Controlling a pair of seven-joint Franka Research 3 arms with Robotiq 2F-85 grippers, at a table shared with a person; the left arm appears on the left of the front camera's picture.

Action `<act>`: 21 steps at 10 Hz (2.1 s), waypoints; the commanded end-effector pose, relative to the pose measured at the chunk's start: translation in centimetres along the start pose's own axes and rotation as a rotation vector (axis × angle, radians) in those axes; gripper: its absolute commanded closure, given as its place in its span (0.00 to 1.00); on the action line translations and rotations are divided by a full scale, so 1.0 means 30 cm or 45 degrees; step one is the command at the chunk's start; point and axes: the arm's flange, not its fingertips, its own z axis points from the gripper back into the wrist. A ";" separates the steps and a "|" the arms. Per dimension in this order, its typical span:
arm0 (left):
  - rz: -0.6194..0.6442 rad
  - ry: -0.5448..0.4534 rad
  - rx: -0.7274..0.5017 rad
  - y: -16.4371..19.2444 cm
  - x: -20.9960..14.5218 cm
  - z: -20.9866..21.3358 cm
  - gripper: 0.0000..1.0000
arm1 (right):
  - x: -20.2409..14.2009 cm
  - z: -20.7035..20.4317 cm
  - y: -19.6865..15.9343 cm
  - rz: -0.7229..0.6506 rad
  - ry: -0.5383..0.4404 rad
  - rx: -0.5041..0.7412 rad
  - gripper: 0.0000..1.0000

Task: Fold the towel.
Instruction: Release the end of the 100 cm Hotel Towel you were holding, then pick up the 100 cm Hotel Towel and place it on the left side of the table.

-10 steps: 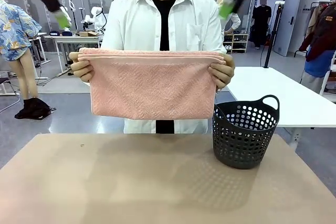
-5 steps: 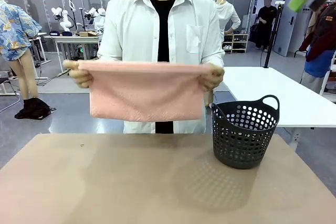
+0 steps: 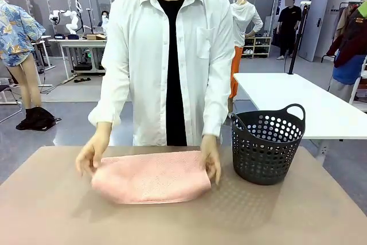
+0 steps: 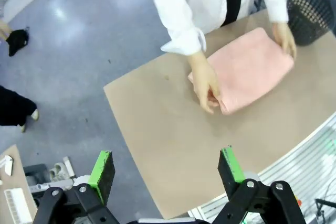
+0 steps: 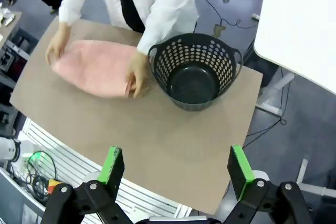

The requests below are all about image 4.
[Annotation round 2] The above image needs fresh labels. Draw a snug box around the black box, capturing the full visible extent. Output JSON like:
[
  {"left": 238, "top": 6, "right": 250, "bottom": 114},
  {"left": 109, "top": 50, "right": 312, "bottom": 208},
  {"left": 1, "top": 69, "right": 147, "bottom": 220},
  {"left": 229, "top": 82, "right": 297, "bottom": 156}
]
[{"left": 23, "top": 163, "right": 51, "bottom": 186}]

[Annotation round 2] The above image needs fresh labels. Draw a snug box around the bystander black shoe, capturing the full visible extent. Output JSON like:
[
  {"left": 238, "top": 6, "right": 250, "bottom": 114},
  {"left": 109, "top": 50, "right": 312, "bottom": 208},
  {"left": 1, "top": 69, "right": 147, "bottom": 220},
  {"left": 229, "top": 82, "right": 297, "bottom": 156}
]
[{"left": 5, "top": 27, "right": 29, "bottom": 57}]

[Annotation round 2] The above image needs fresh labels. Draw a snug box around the black cable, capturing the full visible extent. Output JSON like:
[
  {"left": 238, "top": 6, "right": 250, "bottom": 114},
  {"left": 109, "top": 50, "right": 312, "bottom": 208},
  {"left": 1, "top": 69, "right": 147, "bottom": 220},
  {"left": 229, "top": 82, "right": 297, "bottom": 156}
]
[{"left": 314, "top": 197, "right": 336, "bottom": 217}]

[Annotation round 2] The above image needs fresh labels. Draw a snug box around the white power strip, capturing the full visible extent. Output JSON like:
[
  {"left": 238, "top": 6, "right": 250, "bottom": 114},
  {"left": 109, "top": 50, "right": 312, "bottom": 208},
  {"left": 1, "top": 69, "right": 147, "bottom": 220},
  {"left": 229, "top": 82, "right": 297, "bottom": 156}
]
[{"left": 62, "top": 156, "right": 76, "bottom": 178}]

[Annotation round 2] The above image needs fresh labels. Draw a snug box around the small brown side table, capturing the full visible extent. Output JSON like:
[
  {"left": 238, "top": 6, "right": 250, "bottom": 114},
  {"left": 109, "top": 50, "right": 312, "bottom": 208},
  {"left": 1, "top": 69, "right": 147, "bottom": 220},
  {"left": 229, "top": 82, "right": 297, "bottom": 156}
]
[{"left": 0, "top": 144, "right": 38, "bottom": 224}]

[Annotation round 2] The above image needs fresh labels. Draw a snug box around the black perforated plastic basket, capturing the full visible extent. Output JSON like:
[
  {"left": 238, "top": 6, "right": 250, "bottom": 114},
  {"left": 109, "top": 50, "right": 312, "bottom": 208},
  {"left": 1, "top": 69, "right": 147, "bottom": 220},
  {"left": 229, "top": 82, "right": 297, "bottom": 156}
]
[{"left": 286, "top": 0, "right": 334, "bottom": 46}]

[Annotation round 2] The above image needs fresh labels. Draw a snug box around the person's right forearm white sleeve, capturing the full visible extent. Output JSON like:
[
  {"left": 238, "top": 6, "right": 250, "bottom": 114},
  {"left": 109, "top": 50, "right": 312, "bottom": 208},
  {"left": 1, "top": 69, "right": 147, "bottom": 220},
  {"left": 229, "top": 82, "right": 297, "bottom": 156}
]
[{"left": 136, "top": 0, "right": 207, "bottom": 57}]

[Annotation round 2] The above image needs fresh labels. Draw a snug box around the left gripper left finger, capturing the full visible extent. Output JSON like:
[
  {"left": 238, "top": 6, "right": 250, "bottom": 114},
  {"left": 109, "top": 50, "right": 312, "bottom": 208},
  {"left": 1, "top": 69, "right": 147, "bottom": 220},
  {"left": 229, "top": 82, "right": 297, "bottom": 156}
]
[{"left": 33, "top": 150, "right": 124, "bottom": 224}]

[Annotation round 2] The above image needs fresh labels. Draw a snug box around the white vented device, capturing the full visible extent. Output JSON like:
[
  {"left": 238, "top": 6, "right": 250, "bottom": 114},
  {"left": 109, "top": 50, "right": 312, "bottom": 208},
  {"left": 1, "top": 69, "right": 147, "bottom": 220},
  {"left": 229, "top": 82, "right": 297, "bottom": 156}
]
[{"left": 3, "top": 187, "right": 33, "bottom": 222}]

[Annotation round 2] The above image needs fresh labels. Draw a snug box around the bystander black trouser leg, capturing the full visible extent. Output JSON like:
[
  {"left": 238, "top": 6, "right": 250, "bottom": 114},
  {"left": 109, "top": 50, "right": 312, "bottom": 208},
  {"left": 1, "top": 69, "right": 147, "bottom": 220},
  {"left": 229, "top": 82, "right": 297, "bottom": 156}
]
[{"left": 0, "top": 84, "right": 38, "bottom": 127}]

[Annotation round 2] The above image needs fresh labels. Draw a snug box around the person's right hand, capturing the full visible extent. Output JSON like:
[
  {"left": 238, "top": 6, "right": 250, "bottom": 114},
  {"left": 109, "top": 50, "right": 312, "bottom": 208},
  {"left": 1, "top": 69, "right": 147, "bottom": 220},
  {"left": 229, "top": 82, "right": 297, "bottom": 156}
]
[{"left": 188, "top": 50, "right": 221, "bottom": 114}]

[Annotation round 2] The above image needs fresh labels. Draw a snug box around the pink towel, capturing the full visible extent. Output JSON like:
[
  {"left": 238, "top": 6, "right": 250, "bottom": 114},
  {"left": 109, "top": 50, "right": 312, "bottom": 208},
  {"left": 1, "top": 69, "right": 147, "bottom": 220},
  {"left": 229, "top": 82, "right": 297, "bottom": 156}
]
[{"left": 187, "top": 27, "right": 295, "bottom": 116}]

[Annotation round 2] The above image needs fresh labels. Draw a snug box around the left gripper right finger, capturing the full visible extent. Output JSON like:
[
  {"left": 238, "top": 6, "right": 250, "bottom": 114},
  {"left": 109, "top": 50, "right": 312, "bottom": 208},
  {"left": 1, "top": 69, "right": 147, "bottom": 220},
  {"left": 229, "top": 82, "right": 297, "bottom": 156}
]
[{"left": 212, "top": 146, "right": 307, "bottom": 224}]

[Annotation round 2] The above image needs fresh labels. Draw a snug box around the person's left hand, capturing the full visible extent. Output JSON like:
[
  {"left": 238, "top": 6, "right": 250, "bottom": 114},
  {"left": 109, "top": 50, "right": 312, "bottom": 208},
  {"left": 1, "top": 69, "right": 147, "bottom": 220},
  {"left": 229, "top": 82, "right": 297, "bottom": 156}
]
[{"left": 272, "top": 22, "right": 298, "bottom": 60}]

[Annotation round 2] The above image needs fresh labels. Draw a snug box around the white slotted aluminium base plate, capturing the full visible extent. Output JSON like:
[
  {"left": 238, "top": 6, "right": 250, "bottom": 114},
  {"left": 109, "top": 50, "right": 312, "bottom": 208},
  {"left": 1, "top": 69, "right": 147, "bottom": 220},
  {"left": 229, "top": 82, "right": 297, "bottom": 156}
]
[{"left": 187, "top": 111, "right": 336, "bottom": 224}]

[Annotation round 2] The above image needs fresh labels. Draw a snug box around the white phone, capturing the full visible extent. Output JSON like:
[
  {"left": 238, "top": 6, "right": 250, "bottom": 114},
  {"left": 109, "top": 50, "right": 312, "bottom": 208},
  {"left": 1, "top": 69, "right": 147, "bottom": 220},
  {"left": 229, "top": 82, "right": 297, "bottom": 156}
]
[{"left": 3, "top": 155, "right": 14, "bottom": 176}]

